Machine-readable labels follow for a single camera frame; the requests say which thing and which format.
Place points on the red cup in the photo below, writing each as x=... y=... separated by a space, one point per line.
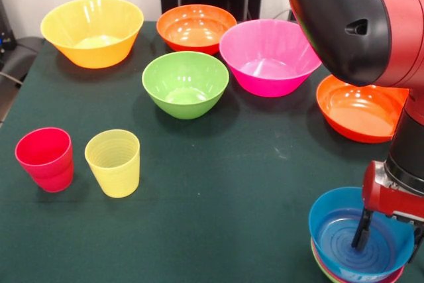
x=54 y=183
x=43 y=150

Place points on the dark grey seat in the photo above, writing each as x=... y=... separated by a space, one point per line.
x=20 y=57

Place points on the small red bowl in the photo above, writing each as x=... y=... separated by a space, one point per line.
x=319 y=263

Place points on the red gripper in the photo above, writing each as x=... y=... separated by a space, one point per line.
x=387 y=201

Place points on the black equipment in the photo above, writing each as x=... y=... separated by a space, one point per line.
x=6 y=31

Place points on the dark green tablecloth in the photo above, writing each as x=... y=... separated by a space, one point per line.
x=198 y=246

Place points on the large green bowl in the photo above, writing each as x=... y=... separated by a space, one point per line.
x=185 y=97

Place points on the yellow cup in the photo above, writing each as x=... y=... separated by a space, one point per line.
x=114 y=170

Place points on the blue bowl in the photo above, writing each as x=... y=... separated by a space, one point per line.
x=331 y=230

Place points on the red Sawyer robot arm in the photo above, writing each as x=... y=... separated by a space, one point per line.
x=348 y=21

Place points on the large pink bowl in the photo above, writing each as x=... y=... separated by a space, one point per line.
x=265 y=77

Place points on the small green bowl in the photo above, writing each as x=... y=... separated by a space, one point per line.
x=318 y=271

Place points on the large yellow-orange bowl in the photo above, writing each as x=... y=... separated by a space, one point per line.
x=92 y=54

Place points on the orange shallow bowl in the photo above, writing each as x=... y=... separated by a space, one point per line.
x=195 y=32
x=357 y=114

